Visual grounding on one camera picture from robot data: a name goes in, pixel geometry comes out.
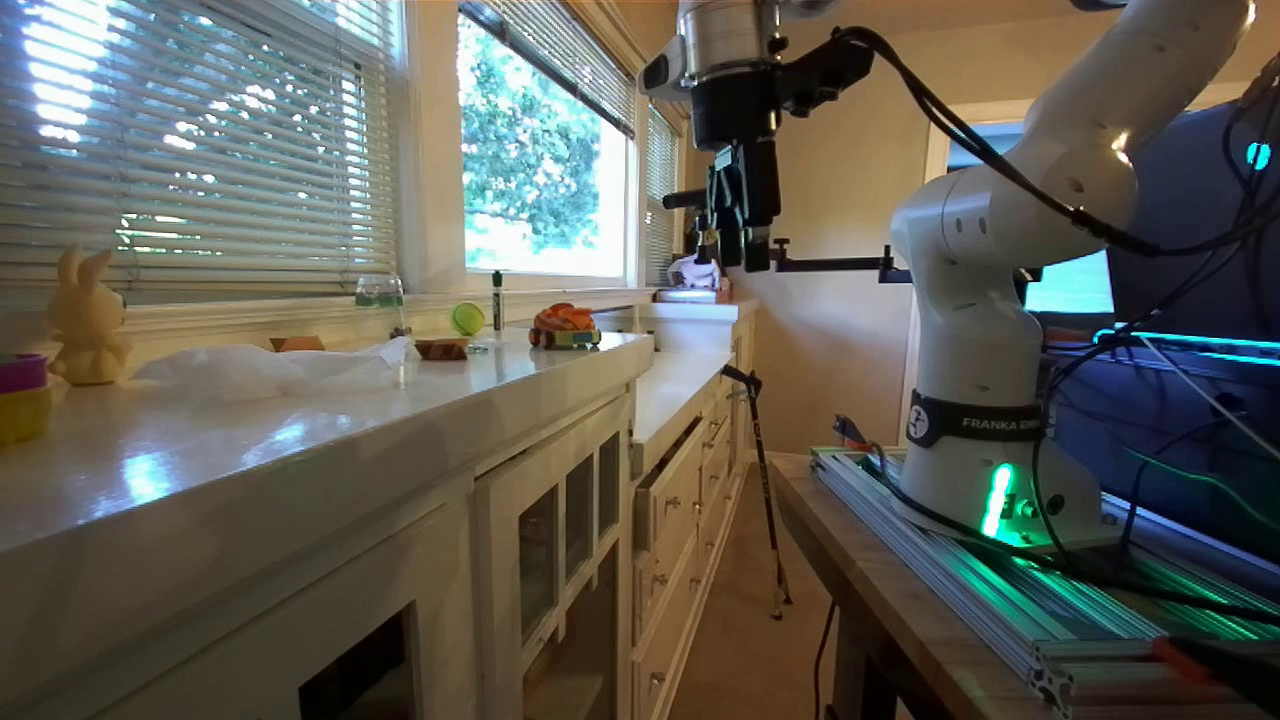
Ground window blinds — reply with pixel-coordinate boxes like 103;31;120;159
0;0;405;301

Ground black tripod leg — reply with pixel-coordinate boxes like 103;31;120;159
722;364;794;620

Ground crumpled clear plastic bag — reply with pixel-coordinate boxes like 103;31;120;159
140;340;417;399

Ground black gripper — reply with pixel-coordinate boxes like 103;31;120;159
683;65;779;271

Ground orange toy car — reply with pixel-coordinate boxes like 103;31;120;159
530;305;602;353

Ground purple yellow toy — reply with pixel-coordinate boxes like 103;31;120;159
0;357;51;447

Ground aluminium rail base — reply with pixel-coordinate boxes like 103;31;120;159
811;447;1280;720

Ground yellow bunny figurine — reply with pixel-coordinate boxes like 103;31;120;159
48;250;127;390

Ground orange wooden block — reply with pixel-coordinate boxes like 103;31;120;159
268;336;324;353

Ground yellow-green tennis ball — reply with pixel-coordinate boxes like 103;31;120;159
447;305;490;336

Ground brown wooden block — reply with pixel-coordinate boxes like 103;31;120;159
417;340;469;360

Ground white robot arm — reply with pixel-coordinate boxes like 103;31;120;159
643;0;1257;550

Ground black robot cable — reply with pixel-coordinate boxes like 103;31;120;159
837;20;1280;266

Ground green capped marker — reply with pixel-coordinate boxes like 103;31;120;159
490;267;504;336

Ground clear plastic cup green band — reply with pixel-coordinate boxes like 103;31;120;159
352;271;408;314

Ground white cabinet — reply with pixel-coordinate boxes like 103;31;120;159
0;305;746;720

